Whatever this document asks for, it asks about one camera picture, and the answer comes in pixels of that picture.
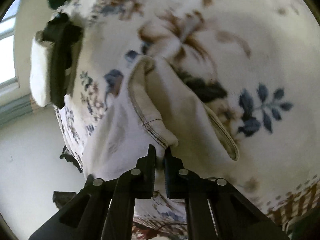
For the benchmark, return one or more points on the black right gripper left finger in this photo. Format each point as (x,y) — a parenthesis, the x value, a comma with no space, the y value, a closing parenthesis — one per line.
(103,209)

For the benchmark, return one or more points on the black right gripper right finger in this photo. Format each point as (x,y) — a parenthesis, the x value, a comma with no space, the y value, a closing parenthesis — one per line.
(215,209)

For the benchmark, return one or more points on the beige long sleeve shirt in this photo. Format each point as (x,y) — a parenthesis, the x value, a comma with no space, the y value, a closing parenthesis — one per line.
(155,108)

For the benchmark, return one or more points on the white folded garment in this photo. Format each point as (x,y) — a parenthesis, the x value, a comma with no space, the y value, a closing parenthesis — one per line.
(40,60)

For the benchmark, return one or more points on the floral bed blanket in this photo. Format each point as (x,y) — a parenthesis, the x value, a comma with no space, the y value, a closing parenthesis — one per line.
(254,63)

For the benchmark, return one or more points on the window with white frame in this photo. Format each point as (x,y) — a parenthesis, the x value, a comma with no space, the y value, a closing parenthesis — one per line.
(8,23)

